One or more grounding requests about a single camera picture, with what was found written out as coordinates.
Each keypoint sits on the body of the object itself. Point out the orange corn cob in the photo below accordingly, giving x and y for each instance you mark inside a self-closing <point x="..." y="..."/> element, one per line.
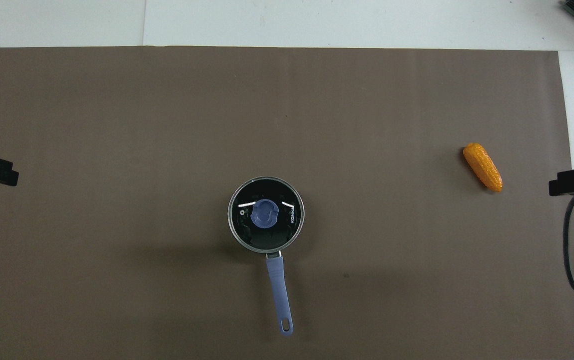
<point x="482" y="167"/>

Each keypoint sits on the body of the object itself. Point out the glass lid with blue knob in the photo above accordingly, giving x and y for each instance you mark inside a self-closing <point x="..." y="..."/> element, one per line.
<point x="247" y="235"/>

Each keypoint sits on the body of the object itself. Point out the brown table mat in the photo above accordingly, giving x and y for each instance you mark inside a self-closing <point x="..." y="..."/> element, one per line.
<point x="167" y="125"/>

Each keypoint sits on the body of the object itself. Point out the dark blue saucepan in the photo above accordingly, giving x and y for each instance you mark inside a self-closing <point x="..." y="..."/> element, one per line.
<point x="277" y="285"/>

